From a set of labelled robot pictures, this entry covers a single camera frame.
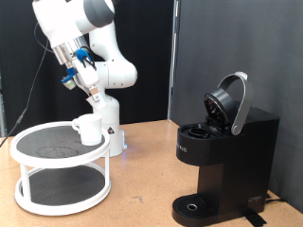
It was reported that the black power cord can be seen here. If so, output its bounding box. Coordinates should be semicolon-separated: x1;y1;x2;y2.
264;192;287;204

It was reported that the white two-tier turntable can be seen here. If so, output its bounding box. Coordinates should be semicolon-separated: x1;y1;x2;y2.
9;121;113;218

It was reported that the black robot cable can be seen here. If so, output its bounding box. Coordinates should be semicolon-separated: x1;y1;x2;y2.
0;22;53;149

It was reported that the white ceramic mug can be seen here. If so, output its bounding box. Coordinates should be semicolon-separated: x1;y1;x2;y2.
71;113;104;147

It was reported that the black Keurig coffee machine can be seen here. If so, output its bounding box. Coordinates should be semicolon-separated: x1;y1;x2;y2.
171;71;280;227

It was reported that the black backdrop curtain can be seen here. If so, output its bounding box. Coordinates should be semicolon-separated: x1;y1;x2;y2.
0;0;175;138

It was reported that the grey metal post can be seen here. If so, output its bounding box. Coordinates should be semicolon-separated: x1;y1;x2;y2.
0;70;7;138

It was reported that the wrist camera on blue mount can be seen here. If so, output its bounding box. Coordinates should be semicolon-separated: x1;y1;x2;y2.
61;67;79;91

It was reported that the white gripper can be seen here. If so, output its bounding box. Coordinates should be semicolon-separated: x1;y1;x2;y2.
70;58;103;103

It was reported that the grey metal frame pole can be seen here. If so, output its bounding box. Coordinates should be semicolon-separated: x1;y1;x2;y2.
167;0;182;121

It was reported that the blue cable clip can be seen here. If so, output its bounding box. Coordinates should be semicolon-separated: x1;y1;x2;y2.
75;46;93;64

